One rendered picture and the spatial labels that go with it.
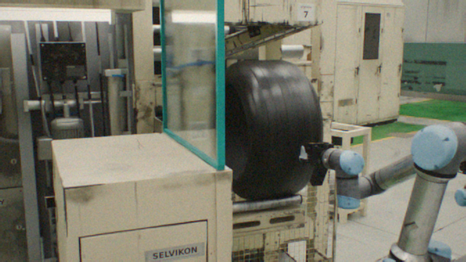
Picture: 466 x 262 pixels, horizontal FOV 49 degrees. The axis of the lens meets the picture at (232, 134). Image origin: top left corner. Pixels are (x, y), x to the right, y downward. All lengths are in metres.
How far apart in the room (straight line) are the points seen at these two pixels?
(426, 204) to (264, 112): 0.71
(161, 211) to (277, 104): 0.86
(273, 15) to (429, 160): 1.21
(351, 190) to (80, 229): 0.90
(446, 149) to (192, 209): 0.68
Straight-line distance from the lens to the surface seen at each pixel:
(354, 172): 1.70
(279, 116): 1.95
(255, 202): 2.13
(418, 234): 1.58
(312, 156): 1.86
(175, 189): 1.23
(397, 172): 1.74
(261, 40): 2.54
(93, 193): 1.19
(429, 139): 1.47
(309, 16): 2.51
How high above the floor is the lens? 1.59
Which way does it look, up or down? 11 degrees down
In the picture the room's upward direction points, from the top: straight up
